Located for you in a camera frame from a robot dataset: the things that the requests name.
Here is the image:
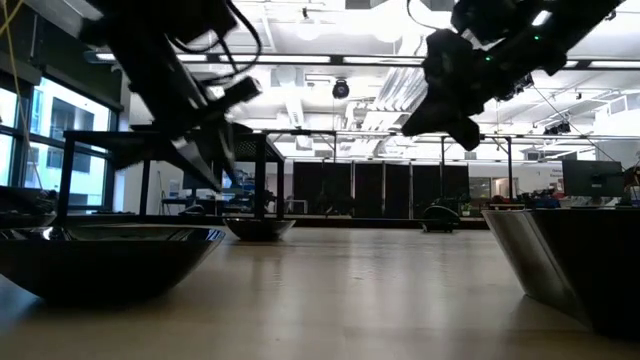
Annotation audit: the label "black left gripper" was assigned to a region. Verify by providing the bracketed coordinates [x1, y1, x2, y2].
[106, 28, 238, 194]

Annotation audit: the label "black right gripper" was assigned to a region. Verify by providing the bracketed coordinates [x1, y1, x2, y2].
[400, 27, 507, 153]

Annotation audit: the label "black rounded square plate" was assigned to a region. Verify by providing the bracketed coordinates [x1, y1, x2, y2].
[0, 223, 227, 306]
[223, 217, 297, 243]

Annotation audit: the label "black wavy square plate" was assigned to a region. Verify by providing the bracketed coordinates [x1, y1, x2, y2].
[482, 208, 640, 341]

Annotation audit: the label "black curved hook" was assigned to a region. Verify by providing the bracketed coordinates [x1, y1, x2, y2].
[421, 204, 462, 234]

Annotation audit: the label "black room divider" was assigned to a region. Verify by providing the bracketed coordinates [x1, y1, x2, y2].
[292, 160, 471, 219]

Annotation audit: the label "black overhead rig bar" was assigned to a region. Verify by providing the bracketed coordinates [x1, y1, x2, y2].
[84, 52, 640, 69]

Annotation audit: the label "dark computer monitor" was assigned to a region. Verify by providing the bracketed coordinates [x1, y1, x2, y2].
[561, 159, 626, 199]

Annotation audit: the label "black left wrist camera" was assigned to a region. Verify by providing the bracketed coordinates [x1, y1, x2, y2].
[209, 74, 264, 116]

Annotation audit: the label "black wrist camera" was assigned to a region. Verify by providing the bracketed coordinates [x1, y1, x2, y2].
[209, 74, 264, 116]
[497, 72, 535, 103]

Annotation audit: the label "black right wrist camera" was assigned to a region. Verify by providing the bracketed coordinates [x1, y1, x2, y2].
[497, 72, 535, 103]

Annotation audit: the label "black window frame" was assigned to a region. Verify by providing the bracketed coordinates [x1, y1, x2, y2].
[0, 49, 124, 216]

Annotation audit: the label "yellow hanging cord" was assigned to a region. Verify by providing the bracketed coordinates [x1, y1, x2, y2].
[0, 0, 44, 189]

